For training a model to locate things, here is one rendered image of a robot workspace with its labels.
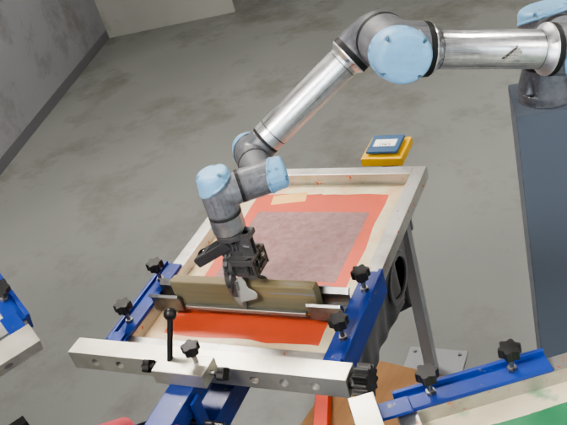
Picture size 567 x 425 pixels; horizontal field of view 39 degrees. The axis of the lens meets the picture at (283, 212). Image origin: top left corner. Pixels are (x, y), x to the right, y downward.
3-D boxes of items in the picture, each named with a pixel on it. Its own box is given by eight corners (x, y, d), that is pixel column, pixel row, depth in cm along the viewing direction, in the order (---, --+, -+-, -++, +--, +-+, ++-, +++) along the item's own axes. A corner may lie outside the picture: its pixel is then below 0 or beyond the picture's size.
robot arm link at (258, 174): (273, 142, 179) (227, 157, 178) (285, 162, 170) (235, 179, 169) (283, 171, 183) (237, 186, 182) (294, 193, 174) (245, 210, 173)
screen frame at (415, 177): (245, 180, 251) (242, 169, 249) (429, 177, 225) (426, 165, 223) (116, 357, 193) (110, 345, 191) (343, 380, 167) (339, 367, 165)
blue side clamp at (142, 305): (172, 280, 216) (164, 260, 213) (188, 281, 214) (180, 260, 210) (116, 358, 194) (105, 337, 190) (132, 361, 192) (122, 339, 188)
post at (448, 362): (410, 347, 308) (362, 129, 258) (467, 352, 298) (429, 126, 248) (396, 390, 291) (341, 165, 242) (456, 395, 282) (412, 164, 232)
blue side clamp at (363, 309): (368, 290, 192) (362, 267, 188) (387, 291, 190) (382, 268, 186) (327, 381, 170) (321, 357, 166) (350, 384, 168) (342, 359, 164)
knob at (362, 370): (353, 379, 163) (346, 352, 159) (380, 382, 160) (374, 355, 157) (342, 406, 157) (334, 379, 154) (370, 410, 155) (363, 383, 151)
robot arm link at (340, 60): (368, -12, 179) (217, 142, 188) (384, 0, 169) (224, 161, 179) (399, 23, 184) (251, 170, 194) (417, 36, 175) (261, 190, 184)
